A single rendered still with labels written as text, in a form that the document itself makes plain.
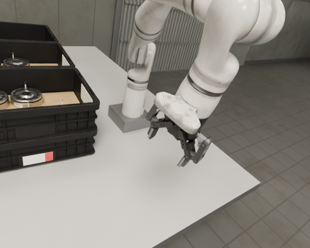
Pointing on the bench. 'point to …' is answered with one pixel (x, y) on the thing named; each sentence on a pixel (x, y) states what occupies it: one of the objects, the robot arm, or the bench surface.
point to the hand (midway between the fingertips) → (166, 149)
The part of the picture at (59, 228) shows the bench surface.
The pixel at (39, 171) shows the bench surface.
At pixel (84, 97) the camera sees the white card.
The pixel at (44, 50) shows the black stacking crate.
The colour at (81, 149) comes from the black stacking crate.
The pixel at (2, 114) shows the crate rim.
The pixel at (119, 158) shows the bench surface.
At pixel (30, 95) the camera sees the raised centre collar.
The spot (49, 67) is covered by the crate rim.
